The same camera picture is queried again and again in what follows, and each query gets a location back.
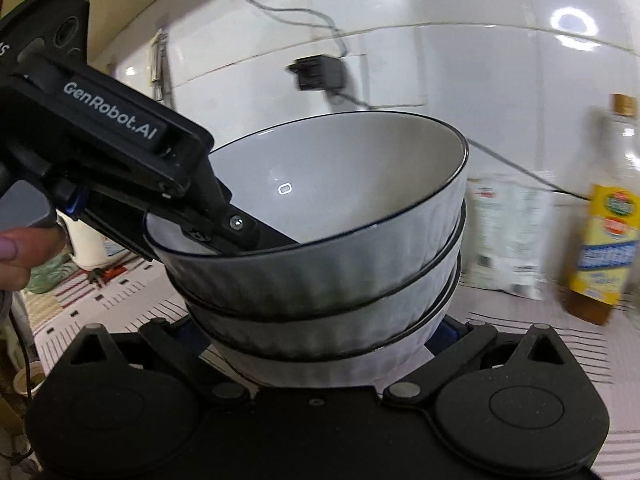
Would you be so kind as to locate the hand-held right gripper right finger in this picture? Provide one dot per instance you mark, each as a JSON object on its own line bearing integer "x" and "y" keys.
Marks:
{"x": 447, "y": 336}

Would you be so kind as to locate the white ribbed bowl black rim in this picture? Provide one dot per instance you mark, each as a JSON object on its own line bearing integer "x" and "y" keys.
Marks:
{"x": 350, "y": 170}
{"x": 325, "y": 369}
{"x": 325, "y": 331}

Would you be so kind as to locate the striped table mat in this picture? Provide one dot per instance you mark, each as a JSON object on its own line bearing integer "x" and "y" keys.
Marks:
{"x": 115, "y": 305}

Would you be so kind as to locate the white plastic bag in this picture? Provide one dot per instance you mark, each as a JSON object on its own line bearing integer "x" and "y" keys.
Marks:
{"x": 505, "y": 240}

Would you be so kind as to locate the glass bottle yellow label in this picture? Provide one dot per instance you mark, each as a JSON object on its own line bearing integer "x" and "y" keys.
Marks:
{"x": 605, "y": 240}

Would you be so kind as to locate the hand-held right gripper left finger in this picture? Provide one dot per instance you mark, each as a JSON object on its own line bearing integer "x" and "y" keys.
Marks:
{"x": 170, "y": 336}

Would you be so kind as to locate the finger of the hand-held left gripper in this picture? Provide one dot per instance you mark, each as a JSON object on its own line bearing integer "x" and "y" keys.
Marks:
{"x": 250, "y": 234}

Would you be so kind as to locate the green object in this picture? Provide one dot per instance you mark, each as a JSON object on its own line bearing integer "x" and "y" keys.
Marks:
{"x": 47, "y": 277}

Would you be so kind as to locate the black wall plug adapter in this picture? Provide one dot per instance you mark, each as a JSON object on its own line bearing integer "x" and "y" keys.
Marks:
{"x": 320, "y": 72}

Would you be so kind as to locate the hanging dark utensil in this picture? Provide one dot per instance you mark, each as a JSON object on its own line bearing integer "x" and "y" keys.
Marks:
{"x": 161, "y": 65}

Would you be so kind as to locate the person's left hand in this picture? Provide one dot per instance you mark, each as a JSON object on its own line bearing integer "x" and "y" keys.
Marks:
{"x": 20, "y": 260}

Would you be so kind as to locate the white container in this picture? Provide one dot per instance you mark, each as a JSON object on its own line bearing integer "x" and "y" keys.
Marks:
{"x": 87, "y": 245}

